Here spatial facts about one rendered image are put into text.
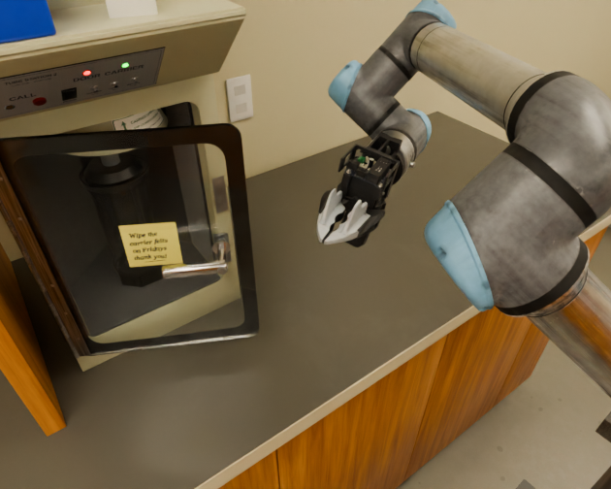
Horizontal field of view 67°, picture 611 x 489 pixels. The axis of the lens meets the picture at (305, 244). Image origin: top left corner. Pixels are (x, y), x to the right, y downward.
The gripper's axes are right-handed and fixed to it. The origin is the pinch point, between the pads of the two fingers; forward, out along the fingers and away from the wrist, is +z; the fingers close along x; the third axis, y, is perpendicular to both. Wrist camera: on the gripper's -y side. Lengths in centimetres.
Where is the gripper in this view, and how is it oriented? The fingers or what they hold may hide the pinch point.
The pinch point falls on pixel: (326, 241)
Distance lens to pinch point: 62.0
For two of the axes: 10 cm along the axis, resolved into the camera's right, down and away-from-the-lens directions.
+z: -4.7, 5.5, -6.9
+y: 1.5, -7.2, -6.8
